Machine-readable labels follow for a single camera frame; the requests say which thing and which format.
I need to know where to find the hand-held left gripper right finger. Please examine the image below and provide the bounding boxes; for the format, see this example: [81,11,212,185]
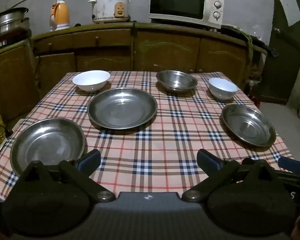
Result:
[182,149,278,203]

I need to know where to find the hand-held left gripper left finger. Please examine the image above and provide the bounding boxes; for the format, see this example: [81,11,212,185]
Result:
[21,149,116,203]

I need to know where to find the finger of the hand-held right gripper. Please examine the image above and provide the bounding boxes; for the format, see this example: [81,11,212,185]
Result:
[278,156,300,174]
[241,157,300,184]

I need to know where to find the small steel plate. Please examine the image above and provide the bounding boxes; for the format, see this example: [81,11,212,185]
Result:
[221,104,277,147]

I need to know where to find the deep steel plate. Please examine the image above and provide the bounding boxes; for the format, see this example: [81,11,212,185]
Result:
[10,118,86,177]

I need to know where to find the large steel plate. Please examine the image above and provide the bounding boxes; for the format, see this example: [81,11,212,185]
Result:
[87,88,158,130]

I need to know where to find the small white bowl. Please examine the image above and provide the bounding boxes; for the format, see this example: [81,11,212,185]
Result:
[208,77,238,101]

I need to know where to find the large white bowl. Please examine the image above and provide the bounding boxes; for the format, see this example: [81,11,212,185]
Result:
[72,70,111,92]

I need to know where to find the steel bowl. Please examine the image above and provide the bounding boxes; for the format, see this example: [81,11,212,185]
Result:
[156,70,198,92]

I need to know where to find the plaid tablecloth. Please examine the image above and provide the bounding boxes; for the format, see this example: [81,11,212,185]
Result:
[0,71,294,201]

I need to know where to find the dark door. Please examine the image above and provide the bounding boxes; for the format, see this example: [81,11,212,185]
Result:
[259,0,300,110]

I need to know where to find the wooden kitchen cabinet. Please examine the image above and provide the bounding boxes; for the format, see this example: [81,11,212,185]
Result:
[0,22,268,128]

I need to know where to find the green vegetable stalks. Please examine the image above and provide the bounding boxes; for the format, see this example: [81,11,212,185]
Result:
[236,26,257,55]

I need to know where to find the dark cooker base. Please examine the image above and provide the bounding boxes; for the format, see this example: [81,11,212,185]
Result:
[0,29,32,49]

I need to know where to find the orange electric kettle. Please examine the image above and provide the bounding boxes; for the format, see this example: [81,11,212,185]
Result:
[49,0,71,32]

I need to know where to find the white rice cooker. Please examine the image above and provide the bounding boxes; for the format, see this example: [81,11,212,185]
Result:
[88,0,130,24]

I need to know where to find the white paper sheet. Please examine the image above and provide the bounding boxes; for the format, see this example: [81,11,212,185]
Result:
[278,0,300,27]

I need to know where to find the white microwave oven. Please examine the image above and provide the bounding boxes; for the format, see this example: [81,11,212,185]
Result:
[149,0,225,29]

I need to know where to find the stacked steel steamer pot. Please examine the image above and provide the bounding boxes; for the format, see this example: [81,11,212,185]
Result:
[0,7,30,34]

